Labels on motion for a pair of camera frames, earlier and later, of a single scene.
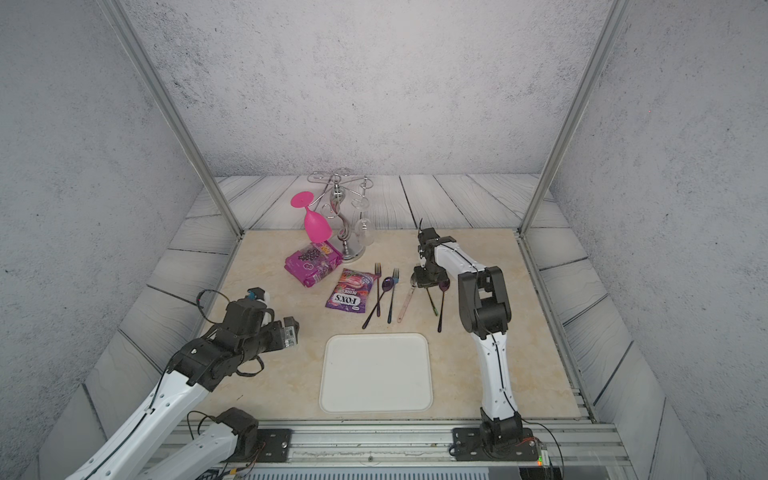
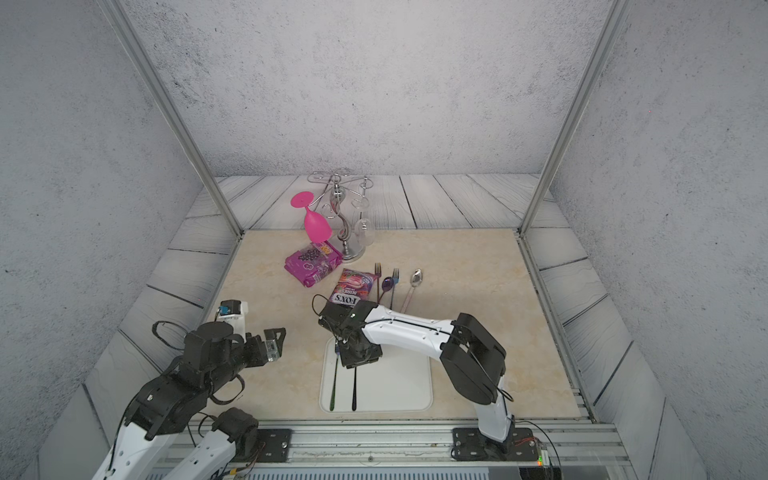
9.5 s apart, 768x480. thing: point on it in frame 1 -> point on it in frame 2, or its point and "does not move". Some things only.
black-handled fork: x=431 y=302 -> x=333 y=393
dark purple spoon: x=387 y=284 does not move
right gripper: x=422 y=281 -> x=347 y=361
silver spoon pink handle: x=413 y=282 does not move
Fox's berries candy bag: x=350 y=291 does not move
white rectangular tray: x=384 y=372 does not move
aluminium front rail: x=570 y=451 does not move
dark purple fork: x=377 y=271 does not move
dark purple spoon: x=443 y=286 -> x=354 y=396
